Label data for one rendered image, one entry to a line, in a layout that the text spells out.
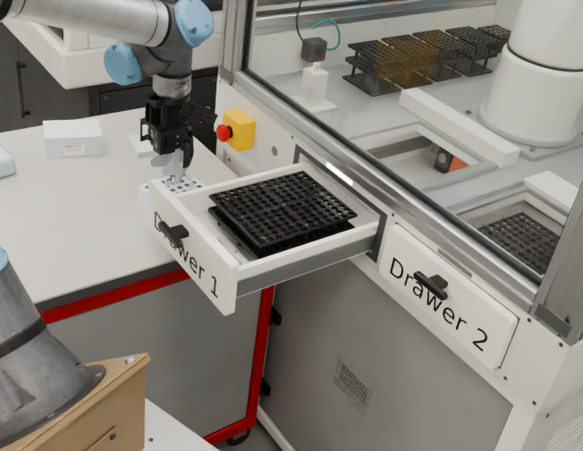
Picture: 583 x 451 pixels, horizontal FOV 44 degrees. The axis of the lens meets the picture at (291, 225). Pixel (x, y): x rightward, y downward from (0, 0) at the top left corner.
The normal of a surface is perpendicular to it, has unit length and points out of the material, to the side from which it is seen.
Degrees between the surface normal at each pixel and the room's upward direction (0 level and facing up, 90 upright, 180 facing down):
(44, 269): 0
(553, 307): 90
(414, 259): 90
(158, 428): 0
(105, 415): 90
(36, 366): 32
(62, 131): 0
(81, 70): 90
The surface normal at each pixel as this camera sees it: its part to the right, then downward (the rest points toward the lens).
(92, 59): 0.58, 0.52
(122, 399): 0.81, 0.41
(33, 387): 0.38, -0.37
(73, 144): 0.31, 0.57
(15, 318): 0.79, -0.29
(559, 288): -0.81, 0.25
